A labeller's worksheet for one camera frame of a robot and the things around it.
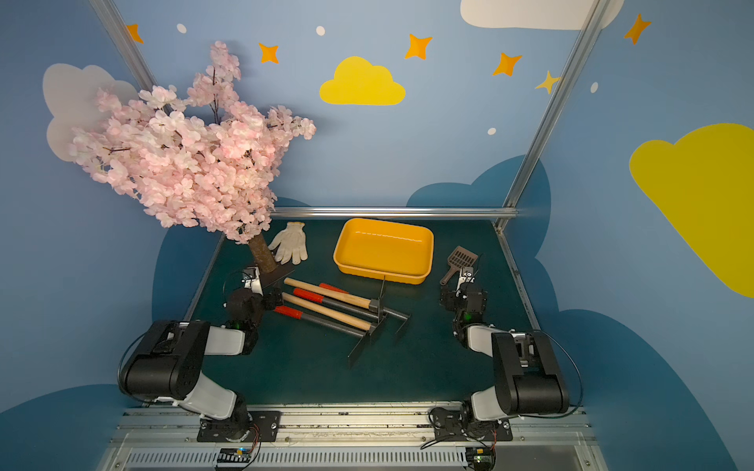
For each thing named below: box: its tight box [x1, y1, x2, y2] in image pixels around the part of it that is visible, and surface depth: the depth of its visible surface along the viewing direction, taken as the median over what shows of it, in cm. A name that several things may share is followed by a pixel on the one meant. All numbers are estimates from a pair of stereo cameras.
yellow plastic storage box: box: [332, 217, 435, 286], surface depth 114 cm
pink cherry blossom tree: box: [68, 41, 317, 245], surface depth 63 cm
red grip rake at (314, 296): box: [292, 288, 380, 320], surface depth 98 cm
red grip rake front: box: [273, 306, 376, 358], surface depth 93 cm
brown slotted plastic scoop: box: [438, 245, 479, 286], surface depth 113 cm
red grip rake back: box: [320, 282, 411, 323], surface depth 95 cm
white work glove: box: [268, 221, 309, 266], surface depth 117 cm
